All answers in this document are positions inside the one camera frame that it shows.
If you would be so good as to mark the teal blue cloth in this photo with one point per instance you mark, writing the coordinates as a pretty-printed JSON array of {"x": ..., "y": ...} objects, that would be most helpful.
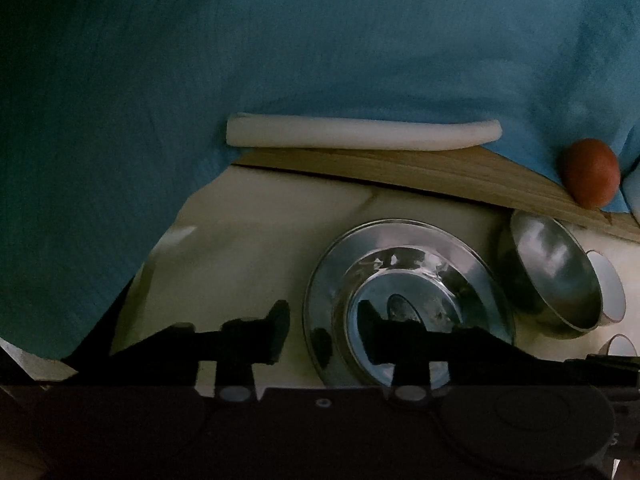
[{"x": 250, "y": 35}]

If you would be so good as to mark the wooden shelf board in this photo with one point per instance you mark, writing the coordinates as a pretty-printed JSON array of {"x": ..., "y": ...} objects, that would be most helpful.
[{"x": 425, "y": 172}]

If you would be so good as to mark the white bowl with red rim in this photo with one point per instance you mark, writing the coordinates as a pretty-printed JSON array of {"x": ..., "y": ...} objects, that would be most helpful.
[{"x": 607, "y": 285}]

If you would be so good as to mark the brown egg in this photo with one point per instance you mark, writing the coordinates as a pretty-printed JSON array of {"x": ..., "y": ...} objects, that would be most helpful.
[{"x": 592, "y": 172}]

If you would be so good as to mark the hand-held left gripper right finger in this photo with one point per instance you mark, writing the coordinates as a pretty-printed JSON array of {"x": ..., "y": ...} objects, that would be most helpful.
[{"x": 369, "y": 330}]

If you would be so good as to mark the white table sheet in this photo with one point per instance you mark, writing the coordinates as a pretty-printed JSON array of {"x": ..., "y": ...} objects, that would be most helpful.
[{"x": 240, "y": 240}]

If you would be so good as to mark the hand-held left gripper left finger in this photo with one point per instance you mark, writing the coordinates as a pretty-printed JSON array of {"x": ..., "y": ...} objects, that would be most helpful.
[{"x": 272, "y": 332}]

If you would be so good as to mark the stainless steel plate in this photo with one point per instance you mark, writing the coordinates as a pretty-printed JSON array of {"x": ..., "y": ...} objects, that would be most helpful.
[{"x": 330, "y": 280}]

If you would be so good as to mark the stainless steel bowl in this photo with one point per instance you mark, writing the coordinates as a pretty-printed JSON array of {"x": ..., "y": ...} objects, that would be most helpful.
[{"x": 550, "y": 270}]

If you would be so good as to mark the white rolled tube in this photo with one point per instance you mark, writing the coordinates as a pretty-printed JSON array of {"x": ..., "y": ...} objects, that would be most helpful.
[{"x": 350, "y": 132}]

